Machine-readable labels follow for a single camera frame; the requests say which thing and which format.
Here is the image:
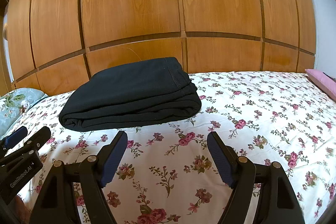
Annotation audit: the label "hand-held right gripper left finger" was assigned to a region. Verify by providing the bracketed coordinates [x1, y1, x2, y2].
[29, 131, 128, 224]

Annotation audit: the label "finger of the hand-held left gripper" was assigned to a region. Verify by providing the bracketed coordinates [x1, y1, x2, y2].
[0, 126, 28, 149]
[0, 126, 51, 174]

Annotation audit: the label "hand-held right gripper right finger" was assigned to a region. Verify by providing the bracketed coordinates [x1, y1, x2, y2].
[207, 132, 306, 224]

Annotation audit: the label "black pants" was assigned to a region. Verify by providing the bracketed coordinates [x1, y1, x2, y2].
[59, 57, 202, 132]

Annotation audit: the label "green floral pillow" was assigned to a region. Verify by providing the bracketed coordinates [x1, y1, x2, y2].
[0, 88, 49, 135]

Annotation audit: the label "floral bed sheet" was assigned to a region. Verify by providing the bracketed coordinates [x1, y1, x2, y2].
[5, 70, 336, 224]

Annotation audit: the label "pink pillow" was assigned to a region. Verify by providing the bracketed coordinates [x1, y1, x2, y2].
[304, 69, 336, 102]

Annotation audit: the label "wooden wardrobe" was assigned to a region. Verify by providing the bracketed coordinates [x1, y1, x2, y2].
[4, 0, 317, 97]

